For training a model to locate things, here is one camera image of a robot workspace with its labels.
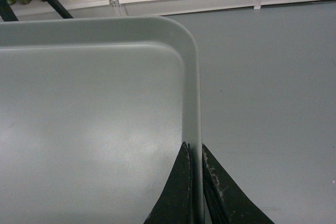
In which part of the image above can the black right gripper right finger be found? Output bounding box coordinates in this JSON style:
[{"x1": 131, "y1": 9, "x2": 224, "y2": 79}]
[{"x1": 202, "y1": 144, "x2": 273, "y2": 223}]

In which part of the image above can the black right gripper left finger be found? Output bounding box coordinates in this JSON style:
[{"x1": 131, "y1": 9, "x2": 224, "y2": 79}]
[{"x1": 145, "y1": 142, "x2": 193, "y2": 224}]

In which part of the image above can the grey rectangular serving tray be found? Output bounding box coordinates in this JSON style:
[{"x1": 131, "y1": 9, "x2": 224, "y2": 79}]
[{"x1": 1, "y1": 17, "x2": 204, "y2": 223}]

